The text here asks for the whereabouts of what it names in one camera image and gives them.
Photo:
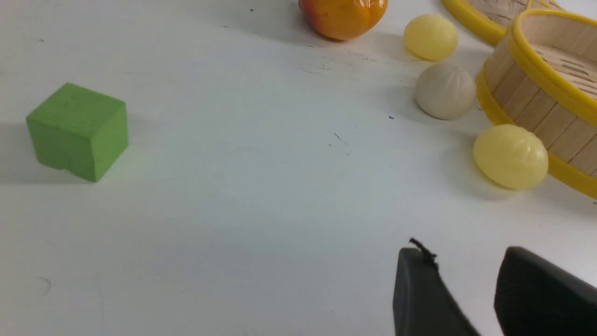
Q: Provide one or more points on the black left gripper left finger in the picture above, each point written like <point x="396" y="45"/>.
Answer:
<point x="423" y="305"/>

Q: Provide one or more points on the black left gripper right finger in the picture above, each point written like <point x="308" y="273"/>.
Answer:
<point x="534" y="297"/>

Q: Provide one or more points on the yellow bun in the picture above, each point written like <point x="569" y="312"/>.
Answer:
<point x="511" y="157"/>
<point x="430" y="37"/>

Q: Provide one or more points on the white bun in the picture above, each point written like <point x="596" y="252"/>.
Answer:
<point x="445" y="91"/>

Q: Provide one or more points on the bamboo steamer tray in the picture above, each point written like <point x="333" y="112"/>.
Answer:
<point x="542" y="76"/>

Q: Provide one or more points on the bamboo steamer lid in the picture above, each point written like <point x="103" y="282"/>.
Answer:
<point x="489" y="19"/>

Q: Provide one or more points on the orange toy tangerine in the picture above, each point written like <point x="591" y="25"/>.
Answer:
<point x="343" y="20"/>

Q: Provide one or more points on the green foam cube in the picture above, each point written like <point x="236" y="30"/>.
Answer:
<point x="79" y="130"/>

